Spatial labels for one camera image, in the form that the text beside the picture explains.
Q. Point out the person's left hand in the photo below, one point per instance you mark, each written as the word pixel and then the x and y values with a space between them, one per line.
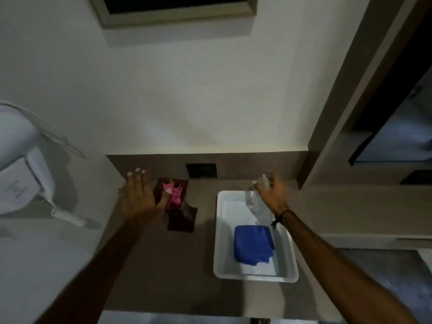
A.
pixel 136 199

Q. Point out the person's right hand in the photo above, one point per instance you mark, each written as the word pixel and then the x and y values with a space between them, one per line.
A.
pixel 275 195

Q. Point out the clear spray bottle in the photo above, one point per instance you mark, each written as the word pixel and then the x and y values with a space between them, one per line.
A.
pixel 253 199

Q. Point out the brown vase with pink flowers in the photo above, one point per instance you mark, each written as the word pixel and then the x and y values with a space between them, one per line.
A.
pixel 179 209

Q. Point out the blue cloth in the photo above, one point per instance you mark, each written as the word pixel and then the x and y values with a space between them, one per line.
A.
pixel 253 245

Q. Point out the person's right forearm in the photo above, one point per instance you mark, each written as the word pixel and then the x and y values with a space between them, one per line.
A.
pixel 337 269

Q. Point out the person's left forearm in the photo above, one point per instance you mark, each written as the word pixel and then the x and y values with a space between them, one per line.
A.
pixel 98 269

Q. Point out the pink artificial flower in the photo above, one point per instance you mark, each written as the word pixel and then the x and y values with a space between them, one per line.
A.
pixel 173 195

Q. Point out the white plastic tray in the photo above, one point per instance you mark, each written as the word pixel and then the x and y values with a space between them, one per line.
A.
pixel 229 263

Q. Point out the black socket under television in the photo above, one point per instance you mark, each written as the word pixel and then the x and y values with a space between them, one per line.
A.
pixel 416 177

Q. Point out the grey shaggy rug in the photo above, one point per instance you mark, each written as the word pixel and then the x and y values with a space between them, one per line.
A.
pixel 395 276

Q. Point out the black wall socket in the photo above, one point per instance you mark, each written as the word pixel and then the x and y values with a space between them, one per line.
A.
pixel 201 170

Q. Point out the white wall hair dryer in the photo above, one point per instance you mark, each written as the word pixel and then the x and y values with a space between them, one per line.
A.
pixel 20 165

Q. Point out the black wall television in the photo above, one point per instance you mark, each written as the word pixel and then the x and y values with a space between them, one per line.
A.
pixel 398 128

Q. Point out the framed wall picture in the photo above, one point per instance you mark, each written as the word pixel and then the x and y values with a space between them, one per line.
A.
pixel 175 6

